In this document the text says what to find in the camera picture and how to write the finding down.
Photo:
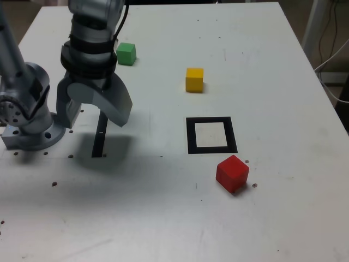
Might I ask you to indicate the red cube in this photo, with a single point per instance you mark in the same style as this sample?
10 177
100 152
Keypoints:
231 174

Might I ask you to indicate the black tape strip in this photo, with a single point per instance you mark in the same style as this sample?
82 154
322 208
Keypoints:
98 142

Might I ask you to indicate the green cube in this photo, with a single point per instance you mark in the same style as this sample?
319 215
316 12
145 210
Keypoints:
126 56

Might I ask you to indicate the yellow cube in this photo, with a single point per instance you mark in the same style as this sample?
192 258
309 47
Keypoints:
194 82

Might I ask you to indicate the white post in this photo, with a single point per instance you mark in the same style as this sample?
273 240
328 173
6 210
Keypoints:
313 24

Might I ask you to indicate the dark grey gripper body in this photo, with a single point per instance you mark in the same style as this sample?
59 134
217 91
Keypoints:
92 82

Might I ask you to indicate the grey round-hinged gripper jaw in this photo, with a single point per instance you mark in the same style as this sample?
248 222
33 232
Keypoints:
114 103

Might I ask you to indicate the black tape square outline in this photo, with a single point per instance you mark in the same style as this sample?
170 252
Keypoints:
191 136

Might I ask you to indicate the grey narrow gripper jaw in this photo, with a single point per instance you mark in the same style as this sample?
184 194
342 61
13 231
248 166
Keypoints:
64 109

